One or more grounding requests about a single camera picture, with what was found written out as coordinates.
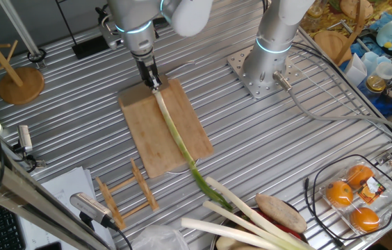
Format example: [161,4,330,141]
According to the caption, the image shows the steel cleaver knife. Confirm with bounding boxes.
[117,60,197,108]

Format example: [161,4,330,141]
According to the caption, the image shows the red vegetable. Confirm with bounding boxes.
[247,207,304,241]

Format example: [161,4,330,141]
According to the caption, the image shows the metal camera mount clamp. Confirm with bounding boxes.
[10,142,47,173]

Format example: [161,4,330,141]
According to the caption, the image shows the blue cloth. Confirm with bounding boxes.
[348,6,392,117]

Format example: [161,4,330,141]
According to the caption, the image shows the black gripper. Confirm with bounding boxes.
[135,55,163,91]

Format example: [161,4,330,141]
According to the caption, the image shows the black cables at robot base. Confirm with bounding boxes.
[291,41,392,142]

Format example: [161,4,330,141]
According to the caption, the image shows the wooden mug tree stand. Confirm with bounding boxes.
[313,0,368,67]
[0,15,46,106]

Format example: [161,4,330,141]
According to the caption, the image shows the clear plastic bag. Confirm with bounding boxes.
[131,224,190,250]

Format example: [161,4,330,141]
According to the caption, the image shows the silver camera with black cable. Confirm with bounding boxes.
[70,192,133,250]

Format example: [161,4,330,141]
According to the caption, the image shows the white paper box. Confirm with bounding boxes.
[343,53,370,88]

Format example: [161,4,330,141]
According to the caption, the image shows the glass flask with yellow liquid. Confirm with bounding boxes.
[365,61,392,94]

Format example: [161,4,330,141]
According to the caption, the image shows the clear glass bottle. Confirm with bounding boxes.
[301,0,326,31]

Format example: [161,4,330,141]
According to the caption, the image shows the black stand with thin rod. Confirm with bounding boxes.
[55,0,113,60]

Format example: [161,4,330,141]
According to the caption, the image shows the round woven wooden item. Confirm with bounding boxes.
[339,0,375,21]

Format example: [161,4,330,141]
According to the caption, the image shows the orange label sticker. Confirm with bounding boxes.
[357,176,387,206]

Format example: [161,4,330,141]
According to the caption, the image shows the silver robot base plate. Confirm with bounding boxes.
[226,44,303,101]

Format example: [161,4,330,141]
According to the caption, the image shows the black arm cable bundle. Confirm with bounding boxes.
[256,0,267,20]

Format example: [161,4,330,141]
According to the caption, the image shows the pale potato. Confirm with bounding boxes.
[215,235,252,250]

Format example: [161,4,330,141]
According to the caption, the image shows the small silver camera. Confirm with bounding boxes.
[17,124,34,154]

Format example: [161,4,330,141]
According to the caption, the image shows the wooden knife rack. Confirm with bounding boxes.
[95,158,160,231]

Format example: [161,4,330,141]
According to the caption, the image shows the white paper sheets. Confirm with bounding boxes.
[18,166,117,250]

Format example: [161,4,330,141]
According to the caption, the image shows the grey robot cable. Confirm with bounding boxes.
[272,70,392,139]

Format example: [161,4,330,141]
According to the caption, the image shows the aluminium pole with black ring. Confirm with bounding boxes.
[0,0,48,69]

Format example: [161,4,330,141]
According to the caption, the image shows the aluminium frame beam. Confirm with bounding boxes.
[0,138,113,250]

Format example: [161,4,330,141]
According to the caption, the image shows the metal bowl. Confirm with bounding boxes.
[209,207,309,250]

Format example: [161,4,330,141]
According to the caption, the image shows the brown sweet potato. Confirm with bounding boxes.
[254,192,309,234]

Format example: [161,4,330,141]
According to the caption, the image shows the orange fruit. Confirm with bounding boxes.
[346,164,375,190]
[325,180,354,208]
[349,206,381,233]

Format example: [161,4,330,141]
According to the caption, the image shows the long scallion with green top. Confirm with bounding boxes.
[153,89,234,211]

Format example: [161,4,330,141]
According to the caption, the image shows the thin black cable loop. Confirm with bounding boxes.
[302,153,392,249]

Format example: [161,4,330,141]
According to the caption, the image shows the wooden cutting board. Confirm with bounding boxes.
[117,78,214,179]

